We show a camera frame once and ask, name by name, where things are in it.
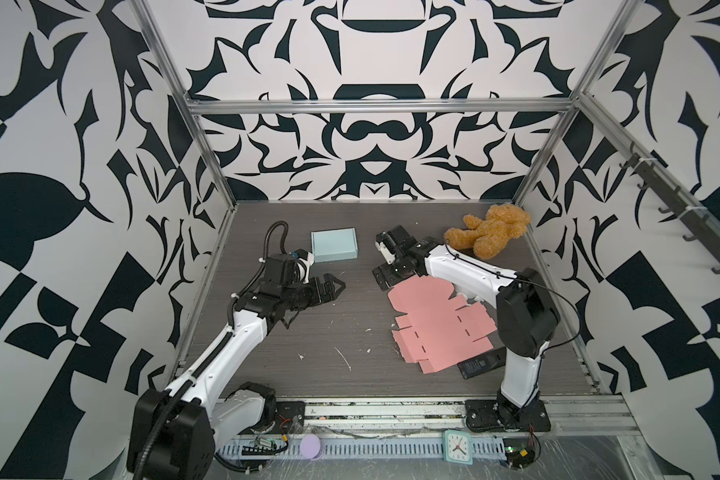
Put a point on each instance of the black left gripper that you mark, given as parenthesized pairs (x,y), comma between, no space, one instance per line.
(327,294)

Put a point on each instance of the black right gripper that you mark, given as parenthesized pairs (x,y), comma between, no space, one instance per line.
(387,281)

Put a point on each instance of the light blue paper box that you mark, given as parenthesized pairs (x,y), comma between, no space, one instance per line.
(334,245)

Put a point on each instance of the pink paper box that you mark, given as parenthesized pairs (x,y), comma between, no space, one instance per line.
(438,328)

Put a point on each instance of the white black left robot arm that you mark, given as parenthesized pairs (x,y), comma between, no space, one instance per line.
(178,432)

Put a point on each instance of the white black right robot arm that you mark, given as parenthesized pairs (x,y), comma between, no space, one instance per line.
(527,317)

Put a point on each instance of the brown teddy bear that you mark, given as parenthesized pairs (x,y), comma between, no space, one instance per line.
(487,237)

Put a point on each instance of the black remote control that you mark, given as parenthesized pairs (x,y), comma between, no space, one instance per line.
(483,363)

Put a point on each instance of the purple round disc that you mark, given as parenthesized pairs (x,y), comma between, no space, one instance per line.
(311,447)

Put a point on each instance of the small electronics board left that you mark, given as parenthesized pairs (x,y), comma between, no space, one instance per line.
(261,446)

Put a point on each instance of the teal square clock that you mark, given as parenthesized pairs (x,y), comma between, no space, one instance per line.
(457,447)

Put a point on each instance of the green circuit board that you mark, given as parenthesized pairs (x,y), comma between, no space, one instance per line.
(520,453)

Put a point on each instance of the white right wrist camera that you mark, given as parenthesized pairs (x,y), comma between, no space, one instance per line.
(385,246)

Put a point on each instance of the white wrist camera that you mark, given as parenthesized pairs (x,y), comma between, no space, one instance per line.
(304,261)
(385,246)

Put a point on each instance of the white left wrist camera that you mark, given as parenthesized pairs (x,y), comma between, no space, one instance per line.
(304,261)

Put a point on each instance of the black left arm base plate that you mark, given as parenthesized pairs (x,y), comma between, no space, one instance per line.
(285,417)

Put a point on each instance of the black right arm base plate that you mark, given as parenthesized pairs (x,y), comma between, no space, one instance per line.
(504,416)

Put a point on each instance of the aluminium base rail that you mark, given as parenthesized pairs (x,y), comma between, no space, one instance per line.
(570,415)

